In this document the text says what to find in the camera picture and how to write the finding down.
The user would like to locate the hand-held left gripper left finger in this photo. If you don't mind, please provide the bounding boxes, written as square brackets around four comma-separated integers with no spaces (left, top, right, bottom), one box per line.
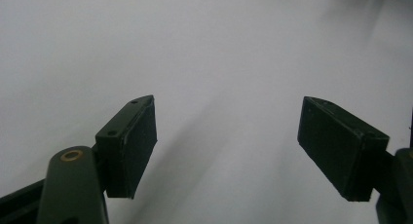
[94,93,159,200]

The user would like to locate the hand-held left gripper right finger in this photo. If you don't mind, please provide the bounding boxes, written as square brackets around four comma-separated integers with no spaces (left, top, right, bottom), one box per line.
[296,95,391,203]

